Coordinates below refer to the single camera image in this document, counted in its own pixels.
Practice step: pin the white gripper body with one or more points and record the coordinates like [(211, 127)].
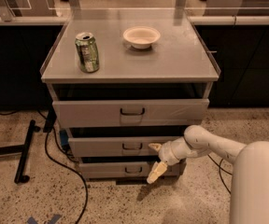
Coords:
[(166, 155)]

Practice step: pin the grey bottom drawer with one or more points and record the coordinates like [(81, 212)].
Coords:
[(109, 170)]

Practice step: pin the grey drawer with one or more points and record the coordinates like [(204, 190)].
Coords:
[(117, 113), (116, 146), (109, 170)]

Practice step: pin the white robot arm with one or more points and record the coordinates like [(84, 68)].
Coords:
[(250, 181)]

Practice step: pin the grey top drawer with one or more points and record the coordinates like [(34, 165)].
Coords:
[(117, 113)]

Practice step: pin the grey drawer cabinet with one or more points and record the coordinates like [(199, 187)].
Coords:
[(174, 67)]

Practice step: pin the grey middle drawer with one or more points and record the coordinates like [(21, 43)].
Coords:
[(116, 146)]

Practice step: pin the white paper bowl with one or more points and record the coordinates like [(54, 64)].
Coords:
[(141, 37)]

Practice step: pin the green soda can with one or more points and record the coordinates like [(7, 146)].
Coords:
[(87, 52)]

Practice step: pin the blue tape floor mark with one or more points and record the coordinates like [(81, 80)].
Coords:
[(54, 219)]

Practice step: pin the black metal stand base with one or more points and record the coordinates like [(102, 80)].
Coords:
[(20, 176)]

